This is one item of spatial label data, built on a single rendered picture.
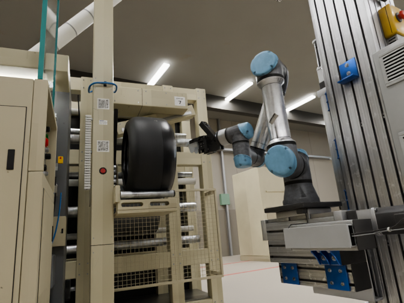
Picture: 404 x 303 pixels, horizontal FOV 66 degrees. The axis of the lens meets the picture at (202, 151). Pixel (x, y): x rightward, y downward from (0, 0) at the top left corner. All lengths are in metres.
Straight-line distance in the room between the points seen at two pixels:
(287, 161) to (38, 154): 0.92
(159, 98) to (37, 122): 1.37
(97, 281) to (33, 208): 0.84
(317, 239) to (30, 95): 1.16
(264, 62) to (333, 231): 0.72
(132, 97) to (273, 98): 1.43
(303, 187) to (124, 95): 1.62
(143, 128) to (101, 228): 0.64
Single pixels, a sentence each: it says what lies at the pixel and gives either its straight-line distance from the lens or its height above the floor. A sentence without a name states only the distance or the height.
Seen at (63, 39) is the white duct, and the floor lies 2.15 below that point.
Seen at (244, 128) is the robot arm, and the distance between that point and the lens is 1.34.
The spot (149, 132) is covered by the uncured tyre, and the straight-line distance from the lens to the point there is 1.94.
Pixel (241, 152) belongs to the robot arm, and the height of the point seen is 0.95.
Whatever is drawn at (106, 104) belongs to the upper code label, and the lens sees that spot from 2.16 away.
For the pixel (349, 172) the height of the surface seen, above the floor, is 0.83.
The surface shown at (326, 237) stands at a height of 0.59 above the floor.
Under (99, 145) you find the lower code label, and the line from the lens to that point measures 2.06.
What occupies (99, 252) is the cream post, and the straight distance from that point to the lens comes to 1.97.
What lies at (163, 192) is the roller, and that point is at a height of 0.90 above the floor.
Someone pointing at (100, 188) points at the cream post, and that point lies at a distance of 2.00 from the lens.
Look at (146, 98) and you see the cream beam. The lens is 2.52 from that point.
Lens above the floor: 0.63
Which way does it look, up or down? 15 degrees up
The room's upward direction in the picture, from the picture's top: 5 degrees counter-clockwise
